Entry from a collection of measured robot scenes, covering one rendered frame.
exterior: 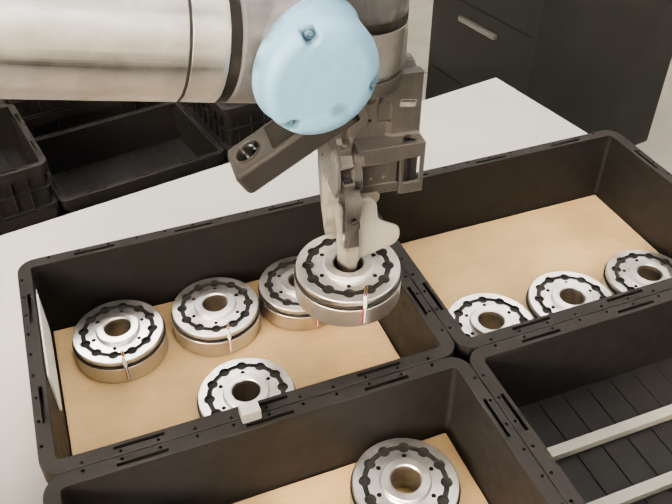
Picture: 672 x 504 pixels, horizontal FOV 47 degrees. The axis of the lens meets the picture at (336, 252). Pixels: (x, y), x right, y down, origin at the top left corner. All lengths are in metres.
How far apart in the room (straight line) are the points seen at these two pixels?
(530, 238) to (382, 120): 0.45
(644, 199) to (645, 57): 1.48
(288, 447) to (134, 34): 0.45
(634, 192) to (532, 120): 0.53
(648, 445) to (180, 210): 0.83
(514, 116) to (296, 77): 1.21
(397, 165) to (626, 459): 0.38
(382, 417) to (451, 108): 0.97
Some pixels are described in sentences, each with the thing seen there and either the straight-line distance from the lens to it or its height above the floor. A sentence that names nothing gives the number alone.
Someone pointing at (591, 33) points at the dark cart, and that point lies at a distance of 2.33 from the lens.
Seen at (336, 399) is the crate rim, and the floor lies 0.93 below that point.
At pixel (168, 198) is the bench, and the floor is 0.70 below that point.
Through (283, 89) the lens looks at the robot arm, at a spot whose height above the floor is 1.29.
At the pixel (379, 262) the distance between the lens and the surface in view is 0.75.
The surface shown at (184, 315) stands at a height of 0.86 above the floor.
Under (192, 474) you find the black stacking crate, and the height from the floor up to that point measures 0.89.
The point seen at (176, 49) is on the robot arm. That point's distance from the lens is 0.43.
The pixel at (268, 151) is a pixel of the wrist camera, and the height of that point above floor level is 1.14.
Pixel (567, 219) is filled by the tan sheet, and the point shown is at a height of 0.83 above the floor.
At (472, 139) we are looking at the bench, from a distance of 1.54.
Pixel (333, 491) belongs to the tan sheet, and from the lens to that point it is 0.79.
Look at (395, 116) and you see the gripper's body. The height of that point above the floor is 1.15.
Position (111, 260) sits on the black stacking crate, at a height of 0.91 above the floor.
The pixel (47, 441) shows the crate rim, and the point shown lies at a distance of 0.75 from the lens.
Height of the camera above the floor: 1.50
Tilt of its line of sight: 40 degrees down
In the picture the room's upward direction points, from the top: straight up
